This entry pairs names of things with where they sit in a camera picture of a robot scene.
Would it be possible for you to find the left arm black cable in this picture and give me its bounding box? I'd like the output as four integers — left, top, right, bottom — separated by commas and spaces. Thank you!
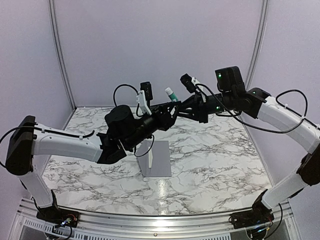
0, 83, 155, 171

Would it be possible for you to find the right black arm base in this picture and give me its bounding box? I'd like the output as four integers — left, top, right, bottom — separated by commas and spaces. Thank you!
228, 209, 275, 229

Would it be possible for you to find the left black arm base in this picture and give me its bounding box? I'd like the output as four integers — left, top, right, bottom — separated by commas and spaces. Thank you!
36, 209, 80, 228

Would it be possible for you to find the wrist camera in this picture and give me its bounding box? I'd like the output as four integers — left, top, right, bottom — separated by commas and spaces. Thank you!
180, 73, 200, 95
136, 81, 153, 116

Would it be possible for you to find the left aluminium corner post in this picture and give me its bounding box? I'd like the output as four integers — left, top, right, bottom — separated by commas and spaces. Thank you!
48, 0, 77, 111

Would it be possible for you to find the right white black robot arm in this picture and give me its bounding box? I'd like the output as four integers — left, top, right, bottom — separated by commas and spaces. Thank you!
178, 66, 320, 224

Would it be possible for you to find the grey paper envelope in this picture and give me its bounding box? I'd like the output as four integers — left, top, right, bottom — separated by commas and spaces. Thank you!
136, 140, 172, 178

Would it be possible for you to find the green white glue stick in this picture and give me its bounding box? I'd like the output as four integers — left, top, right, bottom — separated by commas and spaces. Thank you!
165, 87, 178, 102

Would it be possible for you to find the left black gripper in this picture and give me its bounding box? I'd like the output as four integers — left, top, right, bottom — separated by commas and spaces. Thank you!
124, 100, 183, 150

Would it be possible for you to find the aluminium front table rail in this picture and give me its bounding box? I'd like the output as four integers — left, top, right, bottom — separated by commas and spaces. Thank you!
8, 198, 301, 240

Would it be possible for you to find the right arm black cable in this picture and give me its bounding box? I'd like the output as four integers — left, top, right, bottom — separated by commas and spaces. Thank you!
194, 83, 308, 135

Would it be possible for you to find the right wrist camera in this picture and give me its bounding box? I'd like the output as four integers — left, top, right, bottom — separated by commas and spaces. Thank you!
180, 73, 200, 95

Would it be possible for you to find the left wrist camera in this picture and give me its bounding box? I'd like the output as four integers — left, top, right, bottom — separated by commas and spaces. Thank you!
136, 81, 153, 116

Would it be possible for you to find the right aluminium corner post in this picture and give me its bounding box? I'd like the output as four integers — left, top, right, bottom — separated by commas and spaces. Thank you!
245, 0, 270, 88

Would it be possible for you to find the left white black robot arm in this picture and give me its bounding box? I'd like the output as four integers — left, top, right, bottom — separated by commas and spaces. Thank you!
4, 101, 182, 223

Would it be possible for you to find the aluminium corner post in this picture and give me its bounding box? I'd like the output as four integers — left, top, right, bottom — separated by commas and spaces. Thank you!
245, 0, 270, 88
48, 0, 77, 111

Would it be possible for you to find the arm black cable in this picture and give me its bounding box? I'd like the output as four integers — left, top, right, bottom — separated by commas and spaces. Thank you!
194, 83, 308, 135
0, 83, 155, 171

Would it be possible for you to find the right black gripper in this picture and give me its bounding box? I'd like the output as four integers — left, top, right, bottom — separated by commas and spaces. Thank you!
178, 90, 237, 123

